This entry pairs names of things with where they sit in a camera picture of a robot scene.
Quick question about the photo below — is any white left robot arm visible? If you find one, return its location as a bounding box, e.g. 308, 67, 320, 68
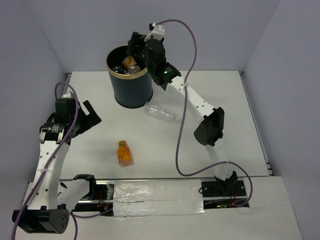
12, 97, 102, 234

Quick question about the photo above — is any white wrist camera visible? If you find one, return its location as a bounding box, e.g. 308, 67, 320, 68
144, 22, 165, 42
61, 91, 75, 99

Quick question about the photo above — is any clear crushed bottle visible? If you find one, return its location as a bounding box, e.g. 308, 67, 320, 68
143, 102, 182, 124

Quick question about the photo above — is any dark bin with gold rim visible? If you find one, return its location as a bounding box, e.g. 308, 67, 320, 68
105, 45, 154, 109

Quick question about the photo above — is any orange bottle with white label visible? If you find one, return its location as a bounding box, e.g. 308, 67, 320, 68
128, 64, 142, 75

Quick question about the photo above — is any silver foil tape patch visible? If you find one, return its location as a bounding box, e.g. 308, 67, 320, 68
113, 179, 205, 217

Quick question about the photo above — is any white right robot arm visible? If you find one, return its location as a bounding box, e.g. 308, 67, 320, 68
127, 32, 228, 164

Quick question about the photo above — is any blue label water bottle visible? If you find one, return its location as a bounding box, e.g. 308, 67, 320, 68
118, 67, 128, 75

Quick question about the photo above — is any large orange milk tea bottle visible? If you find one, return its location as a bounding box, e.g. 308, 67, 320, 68
121, 55, 137, 69

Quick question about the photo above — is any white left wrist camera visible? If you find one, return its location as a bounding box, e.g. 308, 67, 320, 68
61, 91, 75, 99

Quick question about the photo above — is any small orange juice bottle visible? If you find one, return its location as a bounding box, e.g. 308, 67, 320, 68
117, 140, 133, 167

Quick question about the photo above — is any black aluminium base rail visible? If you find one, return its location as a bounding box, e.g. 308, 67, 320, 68
73, 179, 249, 216

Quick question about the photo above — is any clear bottle blue cap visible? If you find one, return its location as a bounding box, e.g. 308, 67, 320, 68
111, 65, 123, 74

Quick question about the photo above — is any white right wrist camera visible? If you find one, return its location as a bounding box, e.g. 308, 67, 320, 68
144, 22, 165, 42

